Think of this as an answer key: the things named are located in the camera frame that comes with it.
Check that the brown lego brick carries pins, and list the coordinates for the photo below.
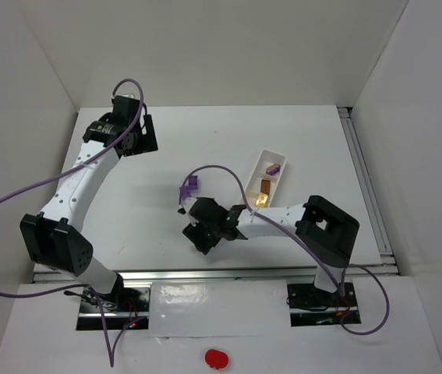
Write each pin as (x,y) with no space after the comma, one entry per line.
(265,186)

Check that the white compartment tray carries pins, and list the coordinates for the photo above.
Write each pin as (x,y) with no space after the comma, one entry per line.
(266,158)

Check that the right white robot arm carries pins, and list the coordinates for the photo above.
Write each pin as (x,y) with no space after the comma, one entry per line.
(323,231)

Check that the purple round lego block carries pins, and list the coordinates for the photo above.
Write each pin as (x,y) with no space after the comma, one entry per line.
(192,183)

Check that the red round button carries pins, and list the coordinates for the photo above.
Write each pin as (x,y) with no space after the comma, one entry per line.
(216,359)

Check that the purple lego brick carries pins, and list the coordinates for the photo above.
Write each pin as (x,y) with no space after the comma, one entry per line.
(184,193)

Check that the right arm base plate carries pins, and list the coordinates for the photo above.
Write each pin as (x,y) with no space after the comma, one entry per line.
(310,306)

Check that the purple curved lego block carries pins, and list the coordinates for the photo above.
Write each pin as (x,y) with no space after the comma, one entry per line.
(273,169)

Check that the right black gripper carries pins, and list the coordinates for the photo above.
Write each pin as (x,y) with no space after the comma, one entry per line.
(198,238)

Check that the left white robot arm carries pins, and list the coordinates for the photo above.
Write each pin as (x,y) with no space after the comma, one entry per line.
(53,237)

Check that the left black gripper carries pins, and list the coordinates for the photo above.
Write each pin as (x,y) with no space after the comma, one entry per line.
(147,132)

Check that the aluminium rail frame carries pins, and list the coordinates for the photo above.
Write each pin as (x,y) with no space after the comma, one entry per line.
(133,222)

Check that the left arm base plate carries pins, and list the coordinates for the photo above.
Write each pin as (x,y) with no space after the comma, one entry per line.
(133,310)

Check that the long yellow lego brick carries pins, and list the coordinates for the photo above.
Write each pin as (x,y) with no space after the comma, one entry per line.
(258,199)

